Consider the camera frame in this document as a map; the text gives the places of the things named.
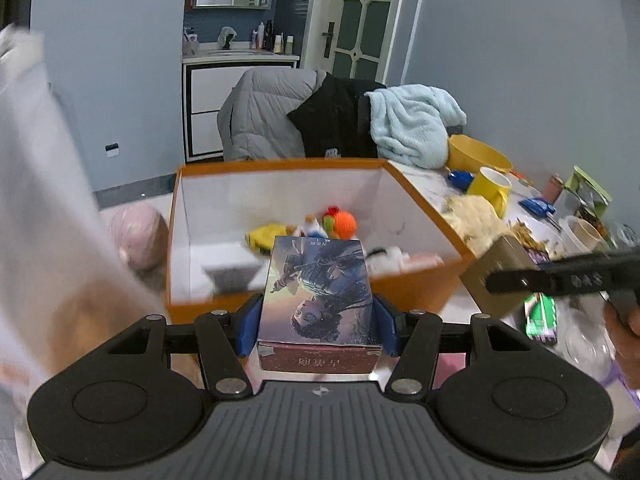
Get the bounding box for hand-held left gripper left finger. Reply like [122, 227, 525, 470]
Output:
[102, 295, 264, 397]

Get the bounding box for light blue fleece blanket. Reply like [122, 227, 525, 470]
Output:
[363, 84, 467, 170]

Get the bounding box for blue snack packet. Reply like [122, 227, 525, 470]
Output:
[518, 197, 557, 217]

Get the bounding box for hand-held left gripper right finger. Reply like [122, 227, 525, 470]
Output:
[372, 295, 535, 397]

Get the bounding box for grey down jacket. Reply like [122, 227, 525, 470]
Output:
[216, 67, 329, 162]

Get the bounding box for white round container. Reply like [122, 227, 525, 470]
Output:
[559, 214, 607, 257]

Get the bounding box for yellow mug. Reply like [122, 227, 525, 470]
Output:
[467, 166, 513, 219]

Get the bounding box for person's right hand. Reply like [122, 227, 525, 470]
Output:
[602, 300, 640, 392]

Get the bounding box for clear snack bag with crackers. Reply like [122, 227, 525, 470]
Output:
[0, 25, 167, 397]

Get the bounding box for pink box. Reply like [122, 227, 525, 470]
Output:
[400, 252, 444, 274]

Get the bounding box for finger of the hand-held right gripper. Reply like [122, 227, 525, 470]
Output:
[484, 247, 640, 297]

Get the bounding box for blue-suited bear plush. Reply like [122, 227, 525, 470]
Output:
[299, 214, 327, 239]

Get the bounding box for pink cup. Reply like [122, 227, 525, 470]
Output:
[543, 173, 566, 204]

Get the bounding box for white cabinet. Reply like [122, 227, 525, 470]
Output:
[182, 54, 301, 164]

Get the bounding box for small blue object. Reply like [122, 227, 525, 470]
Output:
[447, 169, 475, 191]

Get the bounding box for brown cardboard box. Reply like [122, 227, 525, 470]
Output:
[458, 233, 551, 319]

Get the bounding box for white door with glass panes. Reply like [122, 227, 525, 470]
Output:
[302, 0, 412, 87]

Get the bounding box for orange storage box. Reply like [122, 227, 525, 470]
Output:
[164, 157, 477, 327]

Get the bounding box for illustrated card box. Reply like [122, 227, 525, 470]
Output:
[255, 234, 384, 374]

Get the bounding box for green snack packet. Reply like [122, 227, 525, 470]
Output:
[564, 164, 614, 222]

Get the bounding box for yellow bowl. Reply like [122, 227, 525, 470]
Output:
[446, 133, 514, 177]

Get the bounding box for orange crocheted toy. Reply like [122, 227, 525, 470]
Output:
[322, 205, 359, 239]

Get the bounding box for plate of shredded potato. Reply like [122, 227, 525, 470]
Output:
[509, 217, 557, 262]

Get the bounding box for folded flatbread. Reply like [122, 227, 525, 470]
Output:
[442, 193, 512, 257]

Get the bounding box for clear glass plate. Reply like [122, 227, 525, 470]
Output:
[554, 305, 627, 387]

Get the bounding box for black jacket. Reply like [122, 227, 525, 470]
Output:
[286, 73, 387, 159]

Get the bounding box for bottles on cabinet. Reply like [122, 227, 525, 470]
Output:
[250, 19, 296, 55]

